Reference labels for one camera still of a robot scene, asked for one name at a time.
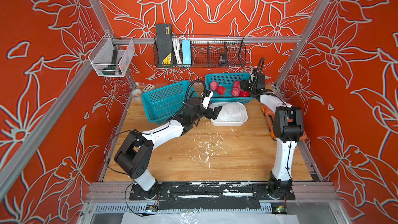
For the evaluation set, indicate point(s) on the white remote control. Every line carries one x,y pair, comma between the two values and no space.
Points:
148,88

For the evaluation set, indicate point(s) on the orange tool case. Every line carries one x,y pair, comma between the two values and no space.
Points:
268,115

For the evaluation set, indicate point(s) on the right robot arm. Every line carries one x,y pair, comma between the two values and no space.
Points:
280,181

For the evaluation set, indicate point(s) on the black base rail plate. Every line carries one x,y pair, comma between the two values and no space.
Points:
205,196

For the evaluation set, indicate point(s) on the black wire wall basket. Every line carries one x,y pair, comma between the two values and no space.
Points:
206,50

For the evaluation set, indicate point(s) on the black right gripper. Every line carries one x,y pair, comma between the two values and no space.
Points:
244,84

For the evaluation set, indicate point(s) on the teal basket for bare apples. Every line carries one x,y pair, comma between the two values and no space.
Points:
227,80

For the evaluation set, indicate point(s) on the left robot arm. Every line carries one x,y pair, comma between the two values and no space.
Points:
135,152

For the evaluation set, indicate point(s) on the clear tape roll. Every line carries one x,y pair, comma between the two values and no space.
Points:
136,95

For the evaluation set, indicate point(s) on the black box device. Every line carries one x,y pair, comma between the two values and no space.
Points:
165,44

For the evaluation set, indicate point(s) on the teal basket with netted apples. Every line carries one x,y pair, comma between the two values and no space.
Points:
162,103

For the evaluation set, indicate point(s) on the white plastic tub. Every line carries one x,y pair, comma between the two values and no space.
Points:
220,124

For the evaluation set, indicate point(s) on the small black device in basket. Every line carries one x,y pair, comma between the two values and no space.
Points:
223,60

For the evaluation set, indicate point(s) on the light blue power bank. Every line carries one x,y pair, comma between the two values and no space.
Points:
186,52

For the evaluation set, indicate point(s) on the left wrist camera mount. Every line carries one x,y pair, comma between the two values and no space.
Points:
206,97

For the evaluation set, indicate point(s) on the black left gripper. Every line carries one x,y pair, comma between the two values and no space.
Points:
215,113

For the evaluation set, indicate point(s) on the clear acrylic wall box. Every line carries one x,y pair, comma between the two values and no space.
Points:
111,57

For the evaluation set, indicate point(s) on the dark green handled tool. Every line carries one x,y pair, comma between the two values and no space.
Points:
112,68

